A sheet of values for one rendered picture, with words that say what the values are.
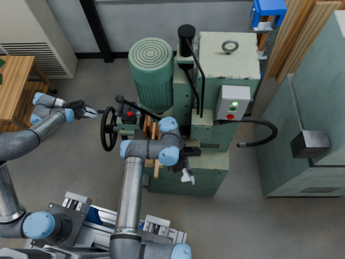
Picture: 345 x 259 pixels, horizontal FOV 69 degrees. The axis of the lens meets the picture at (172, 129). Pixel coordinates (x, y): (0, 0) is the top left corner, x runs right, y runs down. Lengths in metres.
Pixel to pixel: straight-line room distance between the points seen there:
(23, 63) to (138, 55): 1.77
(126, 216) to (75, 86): 2.30
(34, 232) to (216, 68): 1.05
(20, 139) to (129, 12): 1.78
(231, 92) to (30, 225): 1.05
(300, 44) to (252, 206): 1.48
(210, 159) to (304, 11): 1.49
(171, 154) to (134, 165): 0.14
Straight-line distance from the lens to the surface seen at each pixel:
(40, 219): 1.35
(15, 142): 1.16
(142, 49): 1.01
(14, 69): 2.66
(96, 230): 1.58
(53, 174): 2.60
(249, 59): 0.97
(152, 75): 0.95
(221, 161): 1.52
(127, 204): 0.84
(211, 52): 0.97
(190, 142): 1.24
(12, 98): 2.46
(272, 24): 1.93
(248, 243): 2.29
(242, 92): 0.93
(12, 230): 1.42
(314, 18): 2.44
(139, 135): 1.48
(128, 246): 0.80
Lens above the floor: 2.23
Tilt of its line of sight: 64 degrees down
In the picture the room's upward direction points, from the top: 4 degrees counter-clockwise
